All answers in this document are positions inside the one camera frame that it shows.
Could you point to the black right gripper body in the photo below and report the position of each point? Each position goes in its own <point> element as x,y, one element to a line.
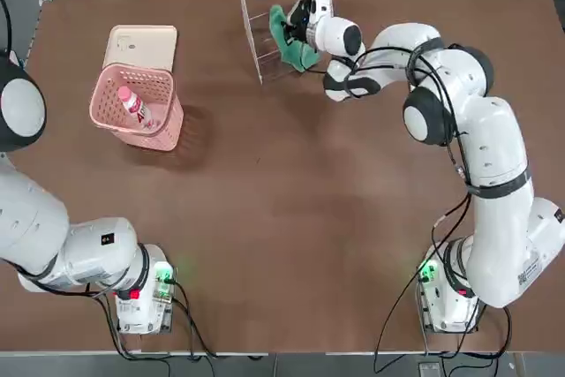
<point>300,28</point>

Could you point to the green cloth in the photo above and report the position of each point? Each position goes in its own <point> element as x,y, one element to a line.
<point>300,57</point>

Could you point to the white bottle pink cap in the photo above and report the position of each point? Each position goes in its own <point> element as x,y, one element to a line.
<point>137,107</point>

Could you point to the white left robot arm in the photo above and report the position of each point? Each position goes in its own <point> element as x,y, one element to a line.
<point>31,231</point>

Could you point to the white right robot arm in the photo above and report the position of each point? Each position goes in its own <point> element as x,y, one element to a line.
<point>494,152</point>

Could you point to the pink plastic basket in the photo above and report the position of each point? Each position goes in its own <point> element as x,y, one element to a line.
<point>167,130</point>

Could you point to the cream rabbit print tray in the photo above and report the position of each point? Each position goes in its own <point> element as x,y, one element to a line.
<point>141,43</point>

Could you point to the grey floor box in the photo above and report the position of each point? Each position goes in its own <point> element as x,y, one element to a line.
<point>429,370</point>

